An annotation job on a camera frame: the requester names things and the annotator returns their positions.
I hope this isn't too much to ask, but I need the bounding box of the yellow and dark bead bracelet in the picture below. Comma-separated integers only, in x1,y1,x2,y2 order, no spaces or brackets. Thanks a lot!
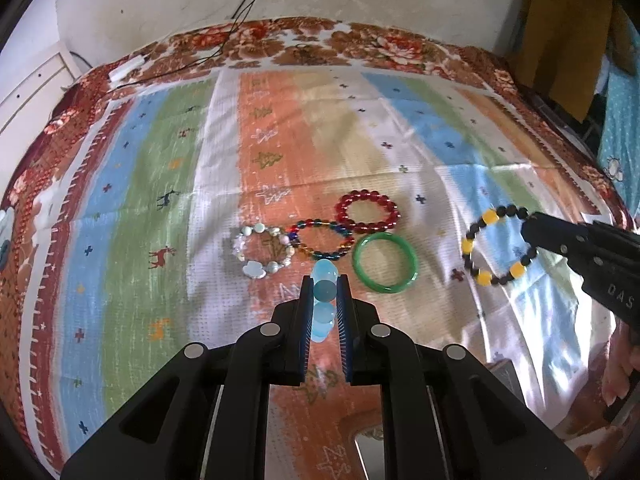
460,202,539,288

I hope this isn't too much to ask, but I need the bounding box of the light blue bead bracelet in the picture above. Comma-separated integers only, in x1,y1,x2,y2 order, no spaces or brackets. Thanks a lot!
309,259,341,345

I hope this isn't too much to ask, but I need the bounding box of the multicolour small bead bracelet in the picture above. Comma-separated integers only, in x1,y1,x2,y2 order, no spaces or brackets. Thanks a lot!
287,218,356,262

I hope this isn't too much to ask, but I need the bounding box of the person's right hand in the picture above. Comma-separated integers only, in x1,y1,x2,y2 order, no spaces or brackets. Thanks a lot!
601,321,639,406

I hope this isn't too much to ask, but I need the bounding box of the teal dotted fabric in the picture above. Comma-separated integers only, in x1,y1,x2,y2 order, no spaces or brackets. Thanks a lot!
598,22,639,217

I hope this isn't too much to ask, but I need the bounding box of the green jade bangle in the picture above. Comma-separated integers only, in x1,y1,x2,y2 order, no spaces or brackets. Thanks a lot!
352,232,420,295

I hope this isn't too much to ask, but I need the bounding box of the yellow hanging cloth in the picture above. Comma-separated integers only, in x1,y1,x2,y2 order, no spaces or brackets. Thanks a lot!
510,0,637,122

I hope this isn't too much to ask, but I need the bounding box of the striped colourful blanket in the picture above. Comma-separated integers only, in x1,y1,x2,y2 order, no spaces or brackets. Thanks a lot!
14,66,616,480

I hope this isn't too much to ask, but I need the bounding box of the brown floral bedsheet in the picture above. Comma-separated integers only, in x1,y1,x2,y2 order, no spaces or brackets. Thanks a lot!
0,15,637,480

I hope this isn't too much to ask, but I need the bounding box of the white cabinet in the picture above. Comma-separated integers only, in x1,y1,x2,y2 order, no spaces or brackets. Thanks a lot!
0,41,81,192

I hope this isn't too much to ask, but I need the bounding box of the white power strip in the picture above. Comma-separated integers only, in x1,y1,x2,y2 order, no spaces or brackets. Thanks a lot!
108,54,145,84

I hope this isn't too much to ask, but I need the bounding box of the white pearl shell bracelet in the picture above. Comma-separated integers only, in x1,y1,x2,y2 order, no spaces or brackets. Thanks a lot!
231,222,298,281

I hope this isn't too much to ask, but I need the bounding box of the black cable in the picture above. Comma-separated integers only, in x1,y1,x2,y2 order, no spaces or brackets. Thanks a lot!
62,0,279,91

